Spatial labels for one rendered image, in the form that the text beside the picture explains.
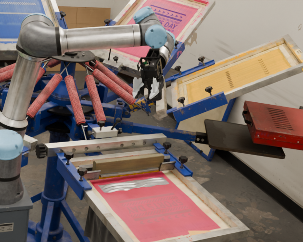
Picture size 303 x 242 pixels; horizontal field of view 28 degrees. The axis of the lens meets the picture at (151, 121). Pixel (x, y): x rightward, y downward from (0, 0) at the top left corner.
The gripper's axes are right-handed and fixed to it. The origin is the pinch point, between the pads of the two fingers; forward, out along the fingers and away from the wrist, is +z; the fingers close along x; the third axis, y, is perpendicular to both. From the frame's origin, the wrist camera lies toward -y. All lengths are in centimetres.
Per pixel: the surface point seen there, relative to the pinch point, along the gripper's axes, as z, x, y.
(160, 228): -15, -8, -80
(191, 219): -28, 3, -87
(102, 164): -43, -42, -72
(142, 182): -49, -26, -86
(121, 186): -41, -33, -82
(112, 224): -5, -25, -69
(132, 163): -53, -31, -79
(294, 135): -121, 43, -110
